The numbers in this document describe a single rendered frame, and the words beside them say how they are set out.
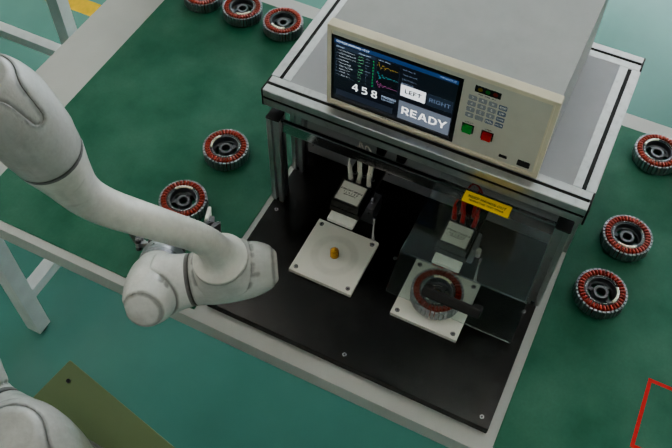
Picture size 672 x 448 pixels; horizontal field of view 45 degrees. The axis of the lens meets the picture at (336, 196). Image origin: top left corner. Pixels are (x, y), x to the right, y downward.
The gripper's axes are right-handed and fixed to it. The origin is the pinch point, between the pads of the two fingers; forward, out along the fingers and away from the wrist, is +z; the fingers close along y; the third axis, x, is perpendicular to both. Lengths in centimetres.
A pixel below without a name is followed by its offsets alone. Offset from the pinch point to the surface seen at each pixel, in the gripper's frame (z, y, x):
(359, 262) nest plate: -9.3, -40.4, 7.6
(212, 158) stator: 16.2, -6.0, -7.3
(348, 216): -9.7, -37.8, -3.7
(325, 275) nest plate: -12.1, -32.9, 9.3
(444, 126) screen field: -23, -55, -29
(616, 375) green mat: -30, -93, 23
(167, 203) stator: 4.7, 3.4, -0.6
